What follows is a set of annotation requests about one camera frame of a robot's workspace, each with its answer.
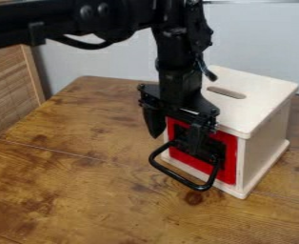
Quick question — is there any red drawer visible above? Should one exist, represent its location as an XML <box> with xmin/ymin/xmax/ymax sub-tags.
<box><xmin>167</xmin><ymin>117</ymin><xmax>238</xmax><ymax>185</ymax></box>

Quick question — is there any light wooden box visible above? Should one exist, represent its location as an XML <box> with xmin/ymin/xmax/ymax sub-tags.
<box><xmin>161</xmin><ymin>64</ymin><xmax>299</xmax><ymax>200</ymax></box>

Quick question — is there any wooden slatted panel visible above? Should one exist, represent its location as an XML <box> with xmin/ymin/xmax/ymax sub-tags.
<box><xmin>0</xmin><ymin>45</ymin><xmax>45</xmax><ymax>134</ymax></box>

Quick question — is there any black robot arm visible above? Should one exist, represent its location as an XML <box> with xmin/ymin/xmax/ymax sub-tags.
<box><xmin>0</xmin><ymin>0</ymin><xmax>222</xmax><ymax>156</ymax></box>

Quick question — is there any black metal drawer handle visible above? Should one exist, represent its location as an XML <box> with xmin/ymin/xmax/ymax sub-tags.
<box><xmin>149</xmin><ymin>129</ymin><xmax>223</xmax><ymax>192</ymax></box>

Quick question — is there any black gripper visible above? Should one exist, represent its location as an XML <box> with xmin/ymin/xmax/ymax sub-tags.
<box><xmin>137</xmin><ymin>54</ymin><xmax>220</xmax><ymax>155</ymax></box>

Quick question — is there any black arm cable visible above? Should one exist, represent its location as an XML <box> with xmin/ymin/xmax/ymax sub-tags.
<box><xmin>48</xmin><ymin>32</ymin><xmax>127</xmax><ymax>51</ymax></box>

